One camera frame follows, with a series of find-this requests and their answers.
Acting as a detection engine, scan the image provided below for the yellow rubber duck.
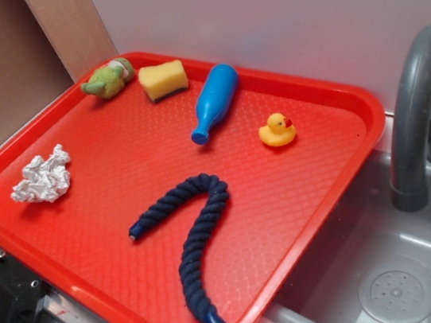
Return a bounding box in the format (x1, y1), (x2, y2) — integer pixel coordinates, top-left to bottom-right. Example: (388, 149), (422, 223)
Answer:
(258, 112), (297, 147)

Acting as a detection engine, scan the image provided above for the red plastic tray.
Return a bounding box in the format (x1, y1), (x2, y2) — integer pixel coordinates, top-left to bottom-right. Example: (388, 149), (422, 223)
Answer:
(0, 60), (385, 323)

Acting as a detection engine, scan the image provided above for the blue plastic bottle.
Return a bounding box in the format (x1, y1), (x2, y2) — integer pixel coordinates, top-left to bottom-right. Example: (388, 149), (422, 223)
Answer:
(191, 64), (239, 146)

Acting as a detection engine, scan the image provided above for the yellow sponge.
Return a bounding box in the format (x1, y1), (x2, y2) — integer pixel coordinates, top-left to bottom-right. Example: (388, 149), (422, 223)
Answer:
(138, 59), (189, 103)

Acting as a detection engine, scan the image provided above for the green plush toy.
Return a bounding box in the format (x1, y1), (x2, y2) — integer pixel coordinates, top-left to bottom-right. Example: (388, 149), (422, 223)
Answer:
(80, 57), (135, 100)

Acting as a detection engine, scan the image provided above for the crumpled white paper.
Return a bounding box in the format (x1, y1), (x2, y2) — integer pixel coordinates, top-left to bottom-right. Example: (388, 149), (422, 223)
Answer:
(10, 144), (72, 204)

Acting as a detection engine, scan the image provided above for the grey toy sink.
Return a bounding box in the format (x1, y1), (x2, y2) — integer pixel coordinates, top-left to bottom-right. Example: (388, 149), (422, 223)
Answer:
(266, 151), (431, 323)

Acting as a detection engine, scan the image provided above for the wooden board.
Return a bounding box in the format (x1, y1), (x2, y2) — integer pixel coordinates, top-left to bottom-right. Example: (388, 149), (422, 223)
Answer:
(24, 0), (118, 82)

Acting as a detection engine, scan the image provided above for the grey toy faucet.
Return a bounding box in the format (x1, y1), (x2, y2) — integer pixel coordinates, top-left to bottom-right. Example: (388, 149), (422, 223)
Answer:
(390, 25), (431, 212)

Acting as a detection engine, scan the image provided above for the dark blue twisted rope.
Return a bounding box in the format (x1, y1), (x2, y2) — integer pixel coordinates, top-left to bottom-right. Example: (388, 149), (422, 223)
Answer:
(121, 169), (249, 323)

